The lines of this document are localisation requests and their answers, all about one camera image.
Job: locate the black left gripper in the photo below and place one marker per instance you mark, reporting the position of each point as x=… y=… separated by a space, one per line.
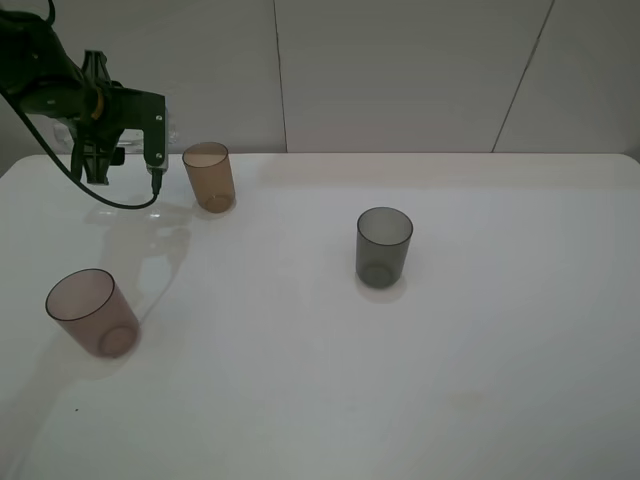
x=110 y=109

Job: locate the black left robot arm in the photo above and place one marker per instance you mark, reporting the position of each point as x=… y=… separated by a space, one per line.
x=39 y=78

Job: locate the amber translucent plastic cup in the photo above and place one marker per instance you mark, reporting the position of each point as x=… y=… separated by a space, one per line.
x=209 y=170

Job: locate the pink-brown translucent plastic cup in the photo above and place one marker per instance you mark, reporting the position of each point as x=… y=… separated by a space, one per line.
x=91 y=308

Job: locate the grey translucent plastic cup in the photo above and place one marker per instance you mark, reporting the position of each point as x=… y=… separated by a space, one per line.
x=383 y=239

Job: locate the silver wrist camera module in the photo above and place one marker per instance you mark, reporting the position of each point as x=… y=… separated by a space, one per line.
x=155 y=129

